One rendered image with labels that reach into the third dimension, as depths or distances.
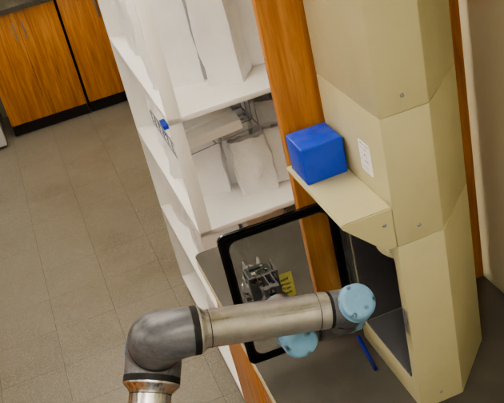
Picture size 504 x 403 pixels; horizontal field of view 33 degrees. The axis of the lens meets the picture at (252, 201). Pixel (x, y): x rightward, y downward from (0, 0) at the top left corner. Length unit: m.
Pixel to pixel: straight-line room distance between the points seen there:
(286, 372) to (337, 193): 0.62
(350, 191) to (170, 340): 0.52
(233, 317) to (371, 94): 0.50
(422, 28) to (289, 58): 0.41
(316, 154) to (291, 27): 0.30
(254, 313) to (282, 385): 0.62
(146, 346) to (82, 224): 3.67
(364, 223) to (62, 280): 3.22
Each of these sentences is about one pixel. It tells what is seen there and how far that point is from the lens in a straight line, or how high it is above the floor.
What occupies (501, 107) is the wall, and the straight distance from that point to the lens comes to 2.17.
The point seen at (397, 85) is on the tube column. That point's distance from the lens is 1.68.
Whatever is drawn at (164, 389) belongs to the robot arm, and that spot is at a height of 1.33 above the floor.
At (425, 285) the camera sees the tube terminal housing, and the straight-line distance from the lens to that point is 1.92.
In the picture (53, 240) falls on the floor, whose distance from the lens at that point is 5.23.
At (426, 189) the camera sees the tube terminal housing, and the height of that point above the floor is 1.52.
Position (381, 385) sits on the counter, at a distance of 2.21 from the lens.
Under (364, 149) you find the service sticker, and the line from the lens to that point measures 1.81.
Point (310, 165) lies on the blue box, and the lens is 1.89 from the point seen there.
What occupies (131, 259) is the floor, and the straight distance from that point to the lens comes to 4.78.
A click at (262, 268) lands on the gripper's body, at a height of 1.35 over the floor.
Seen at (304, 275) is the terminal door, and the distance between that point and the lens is 2.16.
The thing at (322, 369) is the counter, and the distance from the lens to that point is 2.28.
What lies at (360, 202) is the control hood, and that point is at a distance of 1.81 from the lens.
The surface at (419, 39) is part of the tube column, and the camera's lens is 1.67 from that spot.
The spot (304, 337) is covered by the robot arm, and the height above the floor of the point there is 1.32.
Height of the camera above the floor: 2.44
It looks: 29 degrees down
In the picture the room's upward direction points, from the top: 14 degrees counter-clockwise
